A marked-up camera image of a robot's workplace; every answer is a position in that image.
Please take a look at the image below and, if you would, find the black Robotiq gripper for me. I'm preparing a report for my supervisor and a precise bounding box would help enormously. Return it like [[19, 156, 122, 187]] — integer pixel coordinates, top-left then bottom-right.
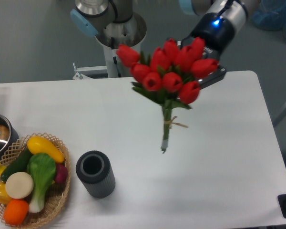
[[181, 12, 235, 90]]

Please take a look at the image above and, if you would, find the red tulip bouquet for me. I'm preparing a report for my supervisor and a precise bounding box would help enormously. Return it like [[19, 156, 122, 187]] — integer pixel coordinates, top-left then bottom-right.
[[116, 37, 219, 153]]

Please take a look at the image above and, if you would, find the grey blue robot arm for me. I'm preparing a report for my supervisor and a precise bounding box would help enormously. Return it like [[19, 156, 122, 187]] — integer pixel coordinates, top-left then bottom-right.
[[70, 0, 260, 79]]

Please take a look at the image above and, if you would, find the dark grey ribbed vase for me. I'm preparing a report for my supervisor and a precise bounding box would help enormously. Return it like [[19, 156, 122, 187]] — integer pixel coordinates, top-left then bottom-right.
[[76, 150, 116, 198]]

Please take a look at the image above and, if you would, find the blue plastic bag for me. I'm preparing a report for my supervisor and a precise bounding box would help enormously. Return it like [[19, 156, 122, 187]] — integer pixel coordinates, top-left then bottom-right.
[[251, 0, 286, 39]]

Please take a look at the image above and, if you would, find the purple red radish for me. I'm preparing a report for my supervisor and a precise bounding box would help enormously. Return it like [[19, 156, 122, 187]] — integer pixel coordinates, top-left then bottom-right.
[[54, 164, 68, 184]]

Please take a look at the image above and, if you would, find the yellow squash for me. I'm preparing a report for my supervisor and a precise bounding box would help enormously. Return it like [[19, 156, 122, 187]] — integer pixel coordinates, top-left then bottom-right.
[[27, 136, 65, 163]]

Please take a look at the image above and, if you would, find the green bok choy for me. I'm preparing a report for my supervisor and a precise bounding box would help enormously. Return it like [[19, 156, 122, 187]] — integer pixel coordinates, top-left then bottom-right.
[[27, 153, 56, 213]]

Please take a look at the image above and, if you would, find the woven wicker basket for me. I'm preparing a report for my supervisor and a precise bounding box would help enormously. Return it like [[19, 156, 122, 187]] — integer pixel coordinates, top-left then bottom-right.
[[0, 133, 71, 229]]

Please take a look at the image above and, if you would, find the green cucumber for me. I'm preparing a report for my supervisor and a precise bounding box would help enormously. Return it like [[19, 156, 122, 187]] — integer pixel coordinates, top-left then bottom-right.
[[0, 148, 33, 183]]

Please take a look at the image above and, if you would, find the round cream bun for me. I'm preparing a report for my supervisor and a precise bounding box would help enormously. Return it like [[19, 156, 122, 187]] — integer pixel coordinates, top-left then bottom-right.
[[5, 172, 34, 199]]

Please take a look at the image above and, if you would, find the orange fruit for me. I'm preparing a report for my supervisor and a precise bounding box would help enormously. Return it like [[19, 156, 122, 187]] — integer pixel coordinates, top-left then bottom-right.
[[3, 199, 29, 226]]

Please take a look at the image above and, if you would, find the yellow bell pepper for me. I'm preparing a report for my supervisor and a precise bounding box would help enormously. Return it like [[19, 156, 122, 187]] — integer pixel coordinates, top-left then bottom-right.
[[0, 181, 12, 205]]

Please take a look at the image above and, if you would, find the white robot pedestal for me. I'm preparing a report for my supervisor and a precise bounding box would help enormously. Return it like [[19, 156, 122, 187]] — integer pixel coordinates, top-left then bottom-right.
[[72, 11, 148, 81]]

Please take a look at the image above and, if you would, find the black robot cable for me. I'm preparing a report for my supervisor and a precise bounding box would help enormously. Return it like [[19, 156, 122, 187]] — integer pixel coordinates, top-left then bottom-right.
[[110, 37, 122, 78]]

